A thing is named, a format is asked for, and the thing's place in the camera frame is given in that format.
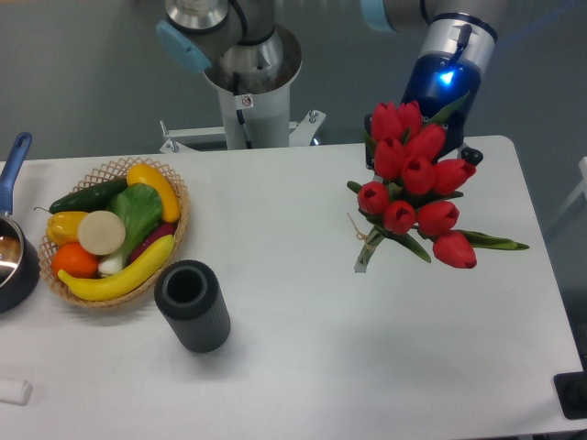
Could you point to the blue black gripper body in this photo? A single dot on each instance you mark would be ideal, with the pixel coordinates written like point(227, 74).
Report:
point(434, 85)

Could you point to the red tulip bouquet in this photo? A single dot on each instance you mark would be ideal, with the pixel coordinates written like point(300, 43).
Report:
point(409, 199)

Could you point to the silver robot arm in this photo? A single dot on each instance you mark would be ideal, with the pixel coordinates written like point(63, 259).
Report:
point(251, 59)

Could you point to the purple eggplant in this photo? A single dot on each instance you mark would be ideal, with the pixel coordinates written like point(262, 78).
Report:
point(161, 230)

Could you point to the yellow squash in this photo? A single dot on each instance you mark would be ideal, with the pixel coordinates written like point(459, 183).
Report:
point(147, 174)

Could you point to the green bok choy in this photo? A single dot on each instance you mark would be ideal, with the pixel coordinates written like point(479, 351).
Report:
point(139, 207)

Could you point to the dark grey ribbed vase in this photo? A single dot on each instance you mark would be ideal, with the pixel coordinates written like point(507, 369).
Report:
point(189, 296)

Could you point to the black device at edge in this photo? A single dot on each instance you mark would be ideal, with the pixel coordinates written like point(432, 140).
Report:
point(571, 391)

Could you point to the yellow banana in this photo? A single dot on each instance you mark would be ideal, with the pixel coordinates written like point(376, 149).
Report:
point(126, 280)

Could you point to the green cucumber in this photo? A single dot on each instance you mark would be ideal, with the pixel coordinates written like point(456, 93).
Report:
point(89, 199)

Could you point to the woven wicker basket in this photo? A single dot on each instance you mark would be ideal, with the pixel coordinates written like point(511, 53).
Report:
point(107, 172)

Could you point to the orange fruit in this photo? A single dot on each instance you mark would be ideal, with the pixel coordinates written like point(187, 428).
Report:
point(75, 260)

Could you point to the yellow bell pepper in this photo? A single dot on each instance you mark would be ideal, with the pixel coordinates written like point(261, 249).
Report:
point(62, 228)

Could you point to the white cylinder object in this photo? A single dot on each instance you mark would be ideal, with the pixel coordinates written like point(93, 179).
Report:
point(15, 391)

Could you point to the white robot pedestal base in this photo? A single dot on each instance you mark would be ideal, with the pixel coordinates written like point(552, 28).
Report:
point(250, 121)

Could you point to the white frame at right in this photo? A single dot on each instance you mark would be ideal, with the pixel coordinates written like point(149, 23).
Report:
point(571, 205)

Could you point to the blue handled saucepan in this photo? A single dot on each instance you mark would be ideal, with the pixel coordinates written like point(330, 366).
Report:
point(19, 259)

